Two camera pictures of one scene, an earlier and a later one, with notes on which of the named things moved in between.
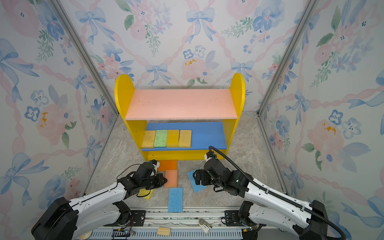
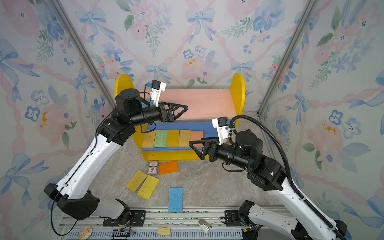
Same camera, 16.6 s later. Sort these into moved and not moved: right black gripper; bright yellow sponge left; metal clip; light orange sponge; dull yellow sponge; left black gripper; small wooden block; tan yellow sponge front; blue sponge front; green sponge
Moved: right black gripper; left black gripper; light orange sponge
Not moved: small wooden block; dull yellow sponge; tan yellow sponge front; green sponge; blue sponge front; metal clip; bright yellow sponge left
